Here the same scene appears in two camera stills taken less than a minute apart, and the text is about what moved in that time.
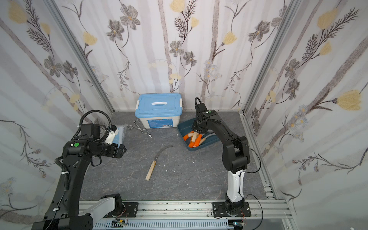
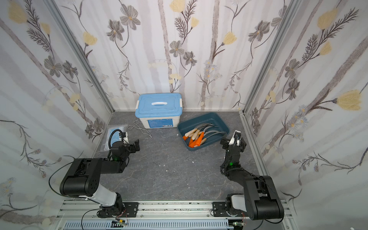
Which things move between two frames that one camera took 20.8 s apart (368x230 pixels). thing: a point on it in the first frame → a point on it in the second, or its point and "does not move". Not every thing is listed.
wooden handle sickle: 204,139 does not move
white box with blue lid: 159,110 does not move
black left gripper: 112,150 → 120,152
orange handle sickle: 198,140 does not move
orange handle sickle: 191,144 does not move
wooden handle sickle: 194,136 → 188,133
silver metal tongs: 136,122 does not move
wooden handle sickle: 148,176 → 196,134
